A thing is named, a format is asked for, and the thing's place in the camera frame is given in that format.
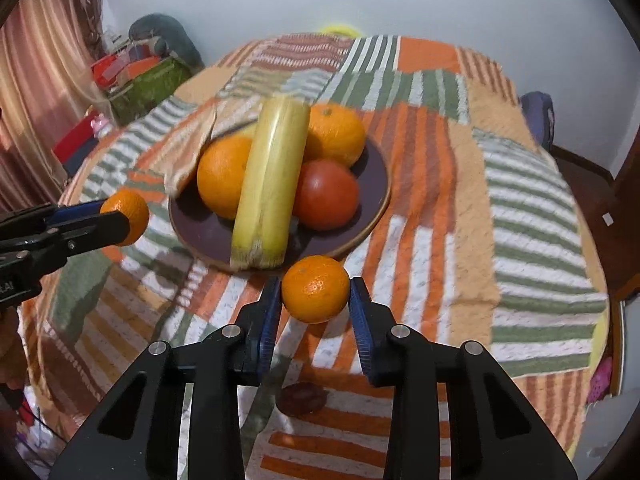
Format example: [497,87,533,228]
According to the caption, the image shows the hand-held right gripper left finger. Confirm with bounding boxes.
[47,277,282,480]

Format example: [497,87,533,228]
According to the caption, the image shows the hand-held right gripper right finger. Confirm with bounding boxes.
[349,276,578,480]

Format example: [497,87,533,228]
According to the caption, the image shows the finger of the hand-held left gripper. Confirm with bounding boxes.
[0,210,132,281]
[0,201,108,236]

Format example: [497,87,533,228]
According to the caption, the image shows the small mandarin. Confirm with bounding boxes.
[100,190,150,247]
[281,255,351,324]

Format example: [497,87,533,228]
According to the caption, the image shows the purple round plate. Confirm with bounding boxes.
[168,130,391,271]

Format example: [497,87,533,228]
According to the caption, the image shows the red tomato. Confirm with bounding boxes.
[292,159,361,231]

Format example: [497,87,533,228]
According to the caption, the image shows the large orange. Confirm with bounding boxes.
[304,103,367,167]
[196,136,256,220]

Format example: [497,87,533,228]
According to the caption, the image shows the person's left hand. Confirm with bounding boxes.
[0,306,27,392]

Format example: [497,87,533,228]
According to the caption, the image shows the red flat box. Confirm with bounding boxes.
[52,120,97,163]

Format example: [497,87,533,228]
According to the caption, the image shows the dark red jujube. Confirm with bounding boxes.
[277,382,328,417]

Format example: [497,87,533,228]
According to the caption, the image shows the striped brown curtain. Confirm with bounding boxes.
[0,0,106,211]

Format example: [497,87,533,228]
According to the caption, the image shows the green storage box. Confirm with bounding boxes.
[109,57,193,126]

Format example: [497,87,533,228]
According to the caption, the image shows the striped patchwork blanket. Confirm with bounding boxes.
[20,34,611,480]

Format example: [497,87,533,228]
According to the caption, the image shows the red gift bags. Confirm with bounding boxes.
[90,42,166,88]

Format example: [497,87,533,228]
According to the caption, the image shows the pink slipper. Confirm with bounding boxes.
[587,357,614,404]

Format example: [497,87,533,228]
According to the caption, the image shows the blue backpack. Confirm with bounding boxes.
[520,91,556,151]

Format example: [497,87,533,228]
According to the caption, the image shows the brown wooden door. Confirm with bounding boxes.
[611,125,640,306]

